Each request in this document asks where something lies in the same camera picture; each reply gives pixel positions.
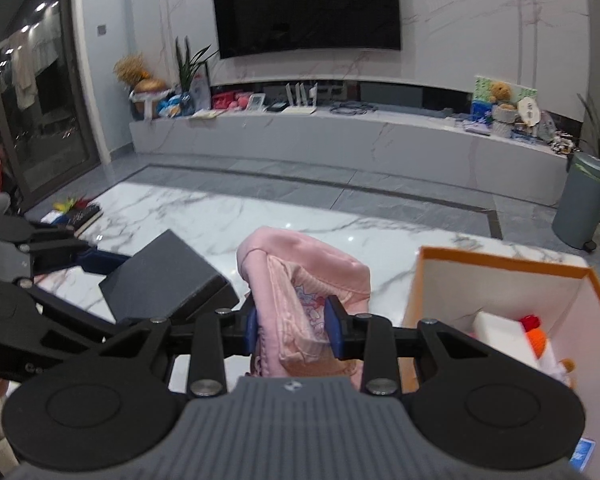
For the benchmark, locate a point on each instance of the painted picture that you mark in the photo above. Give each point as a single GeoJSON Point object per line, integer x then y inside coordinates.
{"type": "Point", "coordinates": [481, 97]}

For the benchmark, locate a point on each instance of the white box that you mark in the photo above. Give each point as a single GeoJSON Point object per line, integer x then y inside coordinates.
{"type": "Point", "coordinates": [500, 332]}

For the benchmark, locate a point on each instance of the hanging clothes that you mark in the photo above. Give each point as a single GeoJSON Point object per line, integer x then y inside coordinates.
{"type": "Point", "coordinates": [22, 75]}

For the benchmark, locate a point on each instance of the orange cardboard box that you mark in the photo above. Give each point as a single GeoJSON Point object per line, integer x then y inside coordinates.
{"type": "Point", "coordinates": [480, 290]}

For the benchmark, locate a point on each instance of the flat tablet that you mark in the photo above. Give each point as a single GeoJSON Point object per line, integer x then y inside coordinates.
{"type": "Point", "coordinates": [476, 130]}

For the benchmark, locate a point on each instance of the blue snack bags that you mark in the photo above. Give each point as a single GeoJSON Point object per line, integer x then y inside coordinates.
{"type": "Point", "coordinates": [175, 106]}

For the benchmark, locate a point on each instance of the paper booklet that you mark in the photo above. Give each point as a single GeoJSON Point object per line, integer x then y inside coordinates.
{"type": "Point", "coordinates": [207, 114]}

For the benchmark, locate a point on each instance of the dried flower bunch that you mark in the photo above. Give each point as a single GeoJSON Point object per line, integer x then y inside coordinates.
{"type": "Point", "coordinates": [130, 69]}

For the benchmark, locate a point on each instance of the pink toy set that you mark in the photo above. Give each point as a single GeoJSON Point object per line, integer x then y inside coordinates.
{"type": "Point", "coordinates": [230, 100]}

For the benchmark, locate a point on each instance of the black white spotted ornament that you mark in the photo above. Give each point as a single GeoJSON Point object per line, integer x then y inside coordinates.
{"type": "Point", "coordinates": [564, 145]}

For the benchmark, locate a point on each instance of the black book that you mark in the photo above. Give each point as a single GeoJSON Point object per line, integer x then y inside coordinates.
{"type": "Point", "coordinates": [82, 217]}

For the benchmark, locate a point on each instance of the leafy plant in vase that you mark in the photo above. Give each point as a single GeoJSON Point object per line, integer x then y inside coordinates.
{"type": "Point", "coordinates": [187, 70]}

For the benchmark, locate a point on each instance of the pink zip pouch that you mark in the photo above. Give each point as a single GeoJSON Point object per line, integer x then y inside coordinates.
{"type": "Point", "coordinates": [300, 260]}

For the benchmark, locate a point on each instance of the white router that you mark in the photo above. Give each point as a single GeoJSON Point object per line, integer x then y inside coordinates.
{"type": "Point", "coordinates": [300, 107]}

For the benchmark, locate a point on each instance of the white marble television console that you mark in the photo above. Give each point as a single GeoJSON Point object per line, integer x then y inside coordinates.
{"type": "Point", "coordinates": [330, 140]}

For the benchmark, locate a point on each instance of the dark grey box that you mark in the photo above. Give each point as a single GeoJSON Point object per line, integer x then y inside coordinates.
{"type": "Point", "coordinates": [165, 270]}

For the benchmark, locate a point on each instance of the golden round ornament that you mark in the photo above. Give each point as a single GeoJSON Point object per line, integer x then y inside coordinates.
{"type": "Point", "coordinates": [150, 87]}

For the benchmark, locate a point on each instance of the patterned plate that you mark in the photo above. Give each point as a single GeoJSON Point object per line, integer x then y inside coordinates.
{"type": "Point", "coordinates": [546, 127]}

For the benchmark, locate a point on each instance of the brown teddy bear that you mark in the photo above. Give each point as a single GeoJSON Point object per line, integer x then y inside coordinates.
{"type": "Point", "coordinates": [501, 92]}

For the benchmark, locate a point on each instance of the round paper fan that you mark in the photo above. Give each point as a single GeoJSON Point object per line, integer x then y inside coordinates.
{"type": "Point", "coordinates": [527, 110]}

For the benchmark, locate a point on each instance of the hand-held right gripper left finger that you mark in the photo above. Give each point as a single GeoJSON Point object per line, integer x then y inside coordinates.
{"type": "Point", "coordinates": [251, 330]}

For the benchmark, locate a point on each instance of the picture frame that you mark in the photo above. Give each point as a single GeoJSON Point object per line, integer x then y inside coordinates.
{"type": "Point", "coordinates": [202, 87]}

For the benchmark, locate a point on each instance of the orange knitted carrot toy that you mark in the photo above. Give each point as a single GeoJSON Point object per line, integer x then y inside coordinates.
{"type": "Point", "coordinates": [536, 342]}

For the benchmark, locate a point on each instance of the glass sliding door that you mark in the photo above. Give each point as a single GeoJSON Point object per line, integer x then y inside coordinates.
{"type": "Point", "coordinates": [55, 125]}

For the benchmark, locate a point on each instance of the black television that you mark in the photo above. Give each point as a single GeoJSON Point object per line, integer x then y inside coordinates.
{"type": "Point", "coordinates": [305, 5]}

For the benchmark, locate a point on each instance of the white desk clock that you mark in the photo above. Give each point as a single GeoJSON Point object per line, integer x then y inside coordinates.
{"type": "Point", "coordinates": [256, 102]}

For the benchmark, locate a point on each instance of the grey trash bin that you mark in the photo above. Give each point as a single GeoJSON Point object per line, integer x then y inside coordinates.
{"type": "Point", "coordinates": [580, 200]}

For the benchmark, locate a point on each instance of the colourful feather toy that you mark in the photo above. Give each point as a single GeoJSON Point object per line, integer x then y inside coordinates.
{"type": "Point", "coordinates": [70, 205]}

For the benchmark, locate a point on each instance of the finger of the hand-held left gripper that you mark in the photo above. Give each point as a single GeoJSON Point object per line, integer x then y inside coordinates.
{"type": "Point", "coordinates": [102, 261]}
{"type": "Point", "coordinates": [75, 315]}

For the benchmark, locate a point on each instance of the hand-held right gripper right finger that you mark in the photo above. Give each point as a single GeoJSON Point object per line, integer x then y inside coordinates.
{"type": "Point", "coordinates": [335, 330]}

